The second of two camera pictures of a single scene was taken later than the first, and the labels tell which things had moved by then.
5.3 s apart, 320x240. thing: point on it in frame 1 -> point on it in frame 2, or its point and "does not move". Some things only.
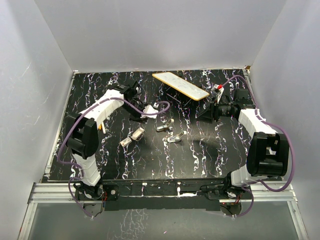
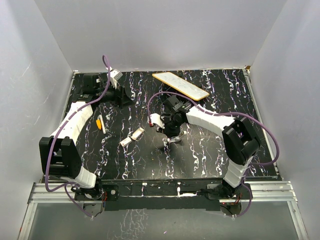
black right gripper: [210, 114] -> [170, 133]
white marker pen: [103, 128] does not move
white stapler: [176, 138] does not move
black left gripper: [138, 119] -> [121, 100]
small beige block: [137, 133] does not move
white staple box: [126, 142] does not move
